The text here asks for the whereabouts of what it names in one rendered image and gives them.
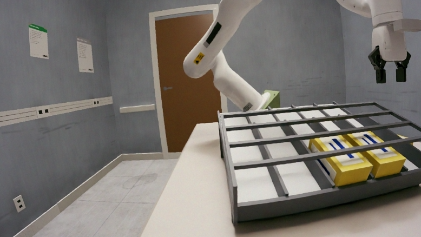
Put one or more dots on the dark grey front bar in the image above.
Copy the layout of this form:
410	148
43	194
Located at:
278	206

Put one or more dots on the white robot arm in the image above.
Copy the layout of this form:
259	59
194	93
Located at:
207	53

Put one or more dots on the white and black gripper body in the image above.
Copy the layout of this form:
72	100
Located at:
392	44

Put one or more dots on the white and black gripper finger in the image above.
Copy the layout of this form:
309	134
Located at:
380	71
401	71

